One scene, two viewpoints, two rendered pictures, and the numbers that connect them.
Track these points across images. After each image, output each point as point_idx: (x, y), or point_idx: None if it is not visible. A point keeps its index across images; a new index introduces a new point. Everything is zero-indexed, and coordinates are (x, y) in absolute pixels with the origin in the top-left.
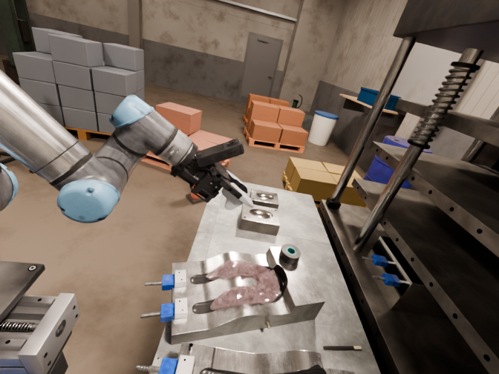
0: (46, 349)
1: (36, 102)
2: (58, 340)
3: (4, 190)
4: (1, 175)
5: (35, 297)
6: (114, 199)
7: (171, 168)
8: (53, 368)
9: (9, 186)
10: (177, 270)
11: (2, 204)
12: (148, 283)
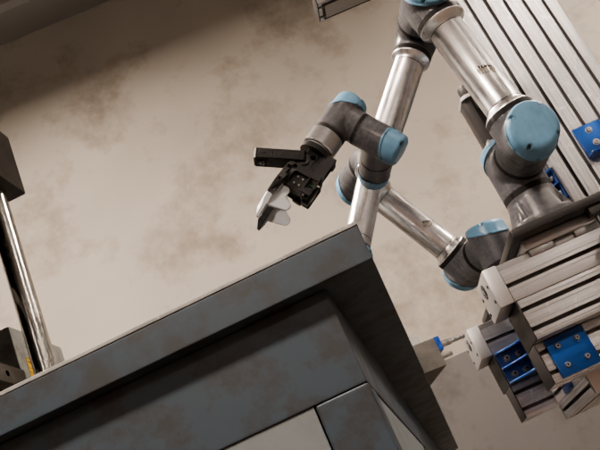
0: (481, 295)
1: (378, 110)
2: (488, 303)
3: (502, 141)
4: (495, 127)
5: (512, 259)
6: (359, 178)
7: (336, 162)
8: (531, 350)
9: (504, 137)
10: (412, 337)
11: (508, 154)
12: (457, 335)
